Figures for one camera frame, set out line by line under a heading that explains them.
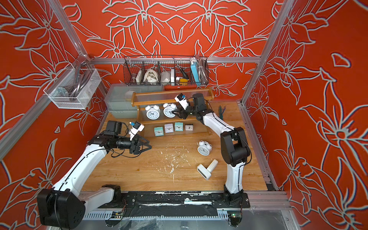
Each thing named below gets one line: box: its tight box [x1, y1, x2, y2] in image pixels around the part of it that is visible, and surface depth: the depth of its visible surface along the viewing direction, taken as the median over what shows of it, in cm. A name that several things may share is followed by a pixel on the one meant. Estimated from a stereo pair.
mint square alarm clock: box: [153, 126, 164, 137], surface depth 97 cm
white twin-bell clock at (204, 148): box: [197, 140, 213, 156], surface depth 87 cm
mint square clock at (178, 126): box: [174, 121, 184, 132], surface depth 99 cm
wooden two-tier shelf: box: [130, 86, 215, 138], surface depth 90 cm
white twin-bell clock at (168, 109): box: [162, 103, 178, 118], surface depth 87 cm
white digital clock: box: [196, 163, 212, 181], surface depth 81 cm
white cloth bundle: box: [143, 68, 159, 84], surface depth 92 cm
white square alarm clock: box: [164, 123, 174, 134], surface depth 97 cm
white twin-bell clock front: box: [144, 104, 161, 121], surface depth 87 cm
